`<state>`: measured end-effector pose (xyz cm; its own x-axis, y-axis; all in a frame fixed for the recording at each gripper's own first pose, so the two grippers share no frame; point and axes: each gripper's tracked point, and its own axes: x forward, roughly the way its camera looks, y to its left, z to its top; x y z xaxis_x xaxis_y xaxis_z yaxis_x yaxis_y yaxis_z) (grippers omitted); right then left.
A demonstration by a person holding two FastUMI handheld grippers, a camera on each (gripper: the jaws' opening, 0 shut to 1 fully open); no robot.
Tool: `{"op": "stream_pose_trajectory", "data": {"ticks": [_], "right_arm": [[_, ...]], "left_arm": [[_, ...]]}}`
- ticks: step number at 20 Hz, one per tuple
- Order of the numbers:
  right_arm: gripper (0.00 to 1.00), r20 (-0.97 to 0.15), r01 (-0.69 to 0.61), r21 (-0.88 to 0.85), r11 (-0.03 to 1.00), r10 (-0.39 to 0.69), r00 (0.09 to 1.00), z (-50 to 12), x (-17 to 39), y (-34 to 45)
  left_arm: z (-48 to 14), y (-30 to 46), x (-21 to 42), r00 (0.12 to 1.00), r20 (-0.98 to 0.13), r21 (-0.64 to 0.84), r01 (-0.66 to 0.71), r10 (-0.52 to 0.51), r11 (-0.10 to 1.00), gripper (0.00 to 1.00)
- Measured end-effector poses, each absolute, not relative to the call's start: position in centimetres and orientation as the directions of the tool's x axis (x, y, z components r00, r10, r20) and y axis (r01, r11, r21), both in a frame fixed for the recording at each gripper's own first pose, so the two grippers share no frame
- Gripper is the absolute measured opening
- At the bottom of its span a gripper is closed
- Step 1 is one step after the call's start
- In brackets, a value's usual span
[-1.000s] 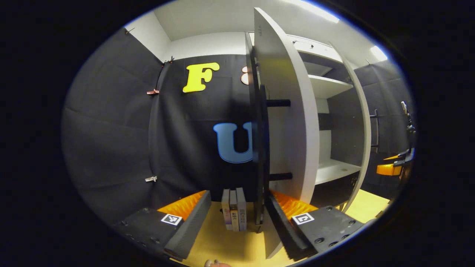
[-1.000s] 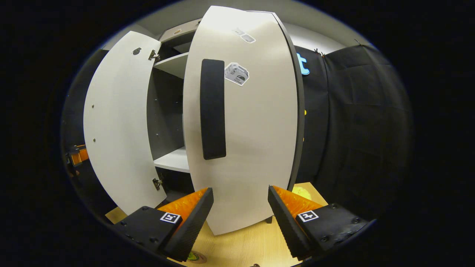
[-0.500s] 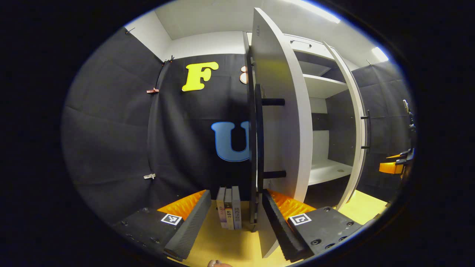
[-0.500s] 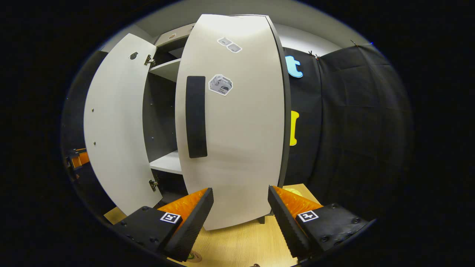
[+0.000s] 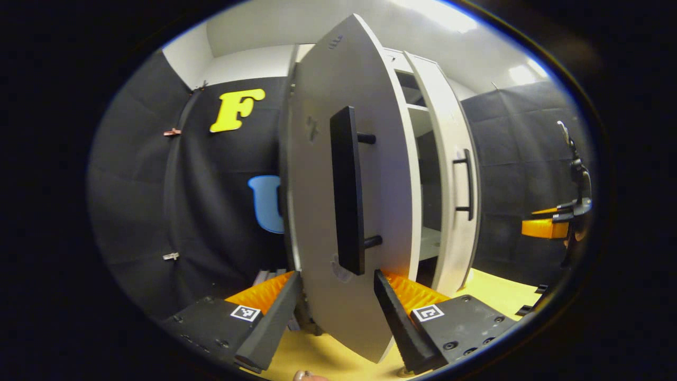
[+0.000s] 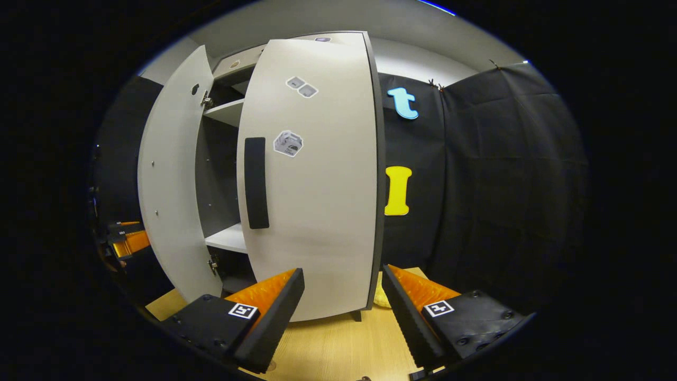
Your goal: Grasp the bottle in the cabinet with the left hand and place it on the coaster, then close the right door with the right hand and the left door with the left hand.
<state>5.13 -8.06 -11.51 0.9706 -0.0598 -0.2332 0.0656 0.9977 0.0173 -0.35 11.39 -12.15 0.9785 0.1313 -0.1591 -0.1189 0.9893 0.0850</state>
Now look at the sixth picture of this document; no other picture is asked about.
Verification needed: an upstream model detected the pale yellow object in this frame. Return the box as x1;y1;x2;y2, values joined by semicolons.
373;285;395;309

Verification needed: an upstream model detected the grey white cabinet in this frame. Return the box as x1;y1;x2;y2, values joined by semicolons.
195;33;365;322

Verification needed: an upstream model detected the white cabinet door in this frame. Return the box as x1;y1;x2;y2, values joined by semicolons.
235;31;387;323
136;45;223;305

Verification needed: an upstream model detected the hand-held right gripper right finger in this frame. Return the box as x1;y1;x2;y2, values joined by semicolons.
381;265;527;373

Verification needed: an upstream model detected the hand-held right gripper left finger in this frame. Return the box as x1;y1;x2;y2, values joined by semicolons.
159;268;306;374

